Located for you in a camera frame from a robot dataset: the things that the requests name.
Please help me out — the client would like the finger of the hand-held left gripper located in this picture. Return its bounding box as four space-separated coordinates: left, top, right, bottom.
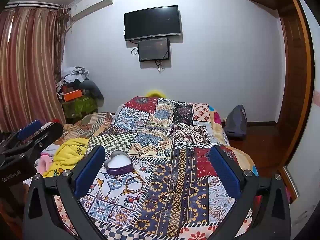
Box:
5 122 64 165
0 119 42 153

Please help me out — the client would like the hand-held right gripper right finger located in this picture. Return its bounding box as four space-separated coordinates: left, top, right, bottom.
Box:
209 146 292 240

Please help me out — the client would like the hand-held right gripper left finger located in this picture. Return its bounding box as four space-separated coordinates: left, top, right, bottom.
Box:
23 145 110 240

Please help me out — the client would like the purple heart-shaped tin box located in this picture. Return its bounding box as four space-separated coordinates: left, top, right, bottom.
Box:
104 151 134 176

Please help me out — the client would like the beaded bracelet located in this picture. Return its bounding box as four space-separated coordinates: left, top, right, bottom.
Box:
125 176 143 193

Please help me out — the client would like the yellow fleece blanket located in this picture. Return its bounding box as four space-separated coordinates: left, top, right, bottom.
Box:
42 137 89 178

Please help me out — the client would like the pink cloth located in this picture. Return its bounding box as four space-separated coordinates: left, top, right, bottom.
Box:
37 154 54 174

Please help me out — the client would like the striped brown quilt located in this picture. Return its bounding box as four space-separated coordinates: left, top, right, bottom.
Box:
62 112 114 145

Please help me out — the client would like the green patterned cover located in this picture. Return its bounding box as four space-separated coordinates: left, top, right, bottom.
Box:
61 96 99 119

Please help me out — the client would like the orange box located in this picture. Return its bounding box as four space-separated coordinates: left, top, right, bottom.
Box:
62 89 84 102

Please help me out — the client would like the grey backpack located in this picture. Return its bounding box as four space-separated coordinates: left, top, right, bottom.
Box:
223 104 248 139

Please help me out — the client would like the pile of clothes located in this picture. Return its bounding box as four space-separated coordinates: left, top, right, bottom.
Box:
55 66 104 103

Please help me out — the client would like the striped red curtain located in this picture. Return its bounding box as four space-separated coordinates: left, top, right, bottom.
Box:
0 6 69 133

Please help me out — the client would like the patchwork printed blanket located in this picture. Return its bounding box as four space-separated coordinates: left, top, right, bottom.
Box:
54 96 258 240

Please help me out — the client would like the yellow round object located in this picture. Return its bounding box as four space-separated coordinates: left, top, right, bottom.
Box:
146 89 167 98

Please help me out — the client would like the wooden wardrobe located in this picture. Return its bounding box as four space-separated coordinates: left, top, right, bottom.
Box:
237 0 316 200

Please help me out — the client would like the curtain rod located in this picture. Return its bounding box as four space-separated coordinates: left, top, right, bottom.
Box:
5 1 61 9

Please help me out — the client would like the white air conditioner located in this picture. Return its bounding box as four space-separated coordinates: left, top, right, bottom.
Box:
68 0 114 20

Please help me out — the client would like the small black wall monitor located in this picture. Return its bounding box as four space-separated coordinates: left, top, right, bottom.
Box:
138 37 171 62

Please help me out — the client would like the black wall television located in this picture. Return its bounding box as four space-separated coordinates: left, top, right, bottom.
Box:
124 5 182 42

